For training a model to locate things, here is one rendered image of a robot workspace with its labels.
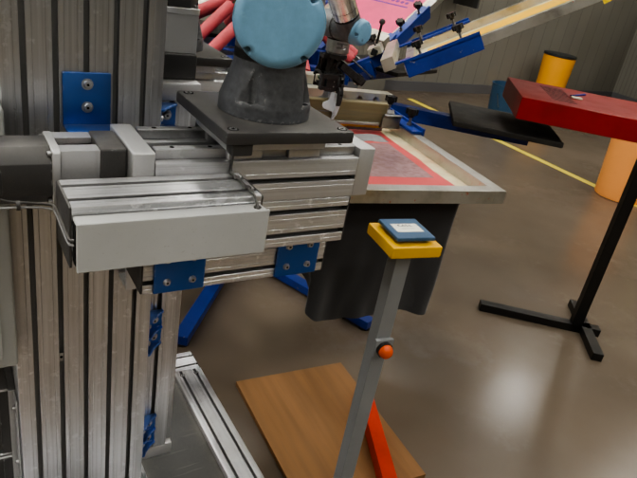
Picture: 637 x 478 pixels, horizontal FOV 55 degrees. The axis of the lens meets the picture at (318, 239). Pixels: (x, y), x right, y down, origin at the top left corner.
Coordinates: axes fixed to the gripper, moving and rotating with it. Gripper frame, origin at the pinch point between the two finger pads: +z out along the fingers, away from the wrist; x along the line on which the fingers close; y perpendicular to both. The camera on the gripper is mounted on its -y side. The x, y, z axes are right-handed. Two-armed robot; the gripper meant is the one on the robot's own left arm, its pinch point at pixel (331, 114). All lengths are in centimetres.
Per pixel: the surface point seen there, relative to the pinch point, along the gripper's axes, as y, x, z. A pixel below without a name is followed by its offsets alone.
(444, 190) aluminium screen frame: -9, 60, 2
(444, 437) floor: -41, 56, 101
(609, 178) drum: -336, -162, 84
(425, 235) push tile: 9, 81, 4
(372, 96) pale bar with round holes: -25.4, -21.5, -1.9
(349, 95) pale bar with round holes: -15.8, -21.5, -1.6
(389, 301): 13, 80, 22
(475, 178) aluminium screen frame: -25, 50, 2
